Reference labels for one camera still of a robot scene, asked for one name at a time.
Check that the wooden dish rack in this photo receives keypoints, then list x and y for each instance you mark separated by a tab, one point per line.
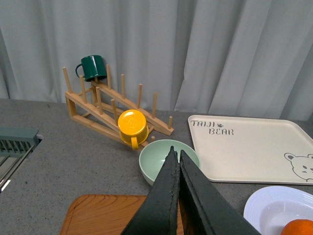
95	107

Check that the dark green mug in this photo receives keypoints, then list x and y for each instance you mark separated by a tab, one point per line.
93	66

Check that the grey sink drainer rack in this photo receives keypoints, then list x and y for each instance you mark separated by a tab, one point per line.
16	144

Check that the green bowl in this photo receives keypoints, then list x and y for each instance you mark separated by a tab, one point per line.
152	157

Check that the beige bear tray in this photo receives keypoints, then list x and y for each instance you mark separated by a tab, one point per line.
252	150

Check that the light purple plate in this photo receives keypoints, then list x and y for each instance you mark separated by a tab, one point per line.
270	209

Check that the wooden cutting board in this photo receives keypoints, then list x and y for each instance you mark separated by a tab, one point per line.
100	214

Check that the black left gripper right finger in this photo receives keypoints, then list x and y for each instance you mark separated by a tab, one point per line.
203	209

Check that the orange fruit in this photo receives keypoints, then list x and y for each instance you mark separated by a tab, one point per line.
298	227

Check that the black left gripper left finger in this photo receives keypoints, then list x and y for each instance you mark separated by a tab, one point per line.
158	215

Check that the yellow mug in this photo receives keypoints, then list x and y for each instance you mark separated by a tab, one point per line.
133	128

